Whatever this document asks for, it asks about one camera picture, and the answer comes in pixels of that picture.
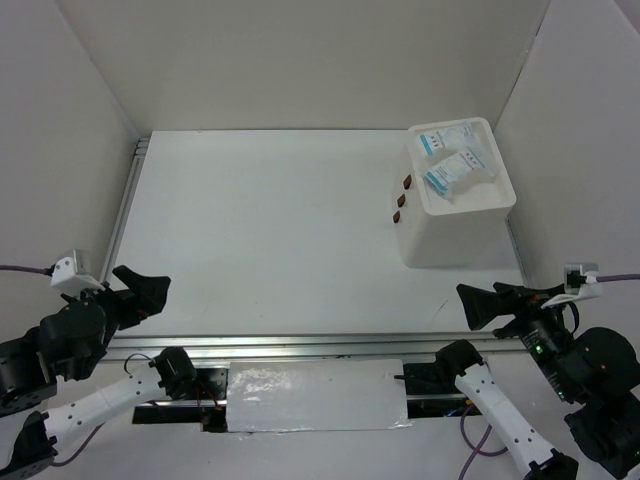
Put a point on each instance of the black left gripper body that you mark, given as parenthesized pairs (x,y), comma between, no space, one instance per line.
(122,308)

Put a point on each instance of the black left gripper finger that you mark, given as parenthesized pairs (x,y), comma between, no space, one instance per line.
(133,283)
(153,301)

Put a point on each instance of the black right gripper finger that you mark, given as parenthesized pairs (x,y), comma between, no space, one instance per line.
(481,309)
(524,294)

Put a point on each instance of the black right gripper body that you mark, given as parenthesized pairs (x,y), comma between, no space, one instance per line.
(540,328)

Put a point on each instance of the white cotton pad pack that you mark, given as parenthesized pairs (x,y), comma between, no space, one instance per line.
(433,141)
(454,175)

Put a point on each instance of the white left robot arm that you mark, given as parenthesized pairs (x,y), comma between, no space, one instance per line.
(68,346)

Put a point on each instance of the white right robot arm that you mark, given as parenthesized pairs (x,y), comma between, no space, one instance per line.
(598,370)

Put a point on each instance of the white drawer cabinet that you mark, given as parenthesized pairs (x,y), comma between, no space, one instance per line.
(455,234)

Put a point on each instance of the white foil cover plate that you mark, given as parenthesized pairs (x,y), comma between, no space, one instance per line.
(322,395)

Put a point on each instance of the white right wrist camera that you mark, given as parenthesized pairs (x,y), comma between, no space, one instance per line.
(580,283)

